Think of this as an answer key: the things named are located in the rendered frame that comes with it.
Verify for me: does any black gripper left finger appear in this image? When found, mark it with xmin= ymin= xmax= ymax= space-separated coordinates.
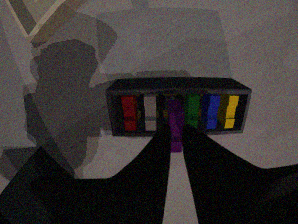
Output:
xmin=31 ymin=125 xmax=172 ymax=224

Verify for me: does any tan rectangular tray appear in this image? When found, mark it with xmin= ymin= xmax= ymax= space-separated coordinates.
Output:
xmin=5 ymin=0 xmax=86 ymax=43

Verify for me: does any green fuse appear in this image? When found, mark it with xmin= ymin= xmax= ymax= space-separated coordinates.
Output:
xmin=184 ymin=93 xmax=200 ymax=128

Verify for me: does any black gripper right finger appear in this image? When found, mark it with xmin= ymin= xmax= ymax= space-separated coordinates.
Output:
xmin=181 ymin=123 xmax=298 ymax=224

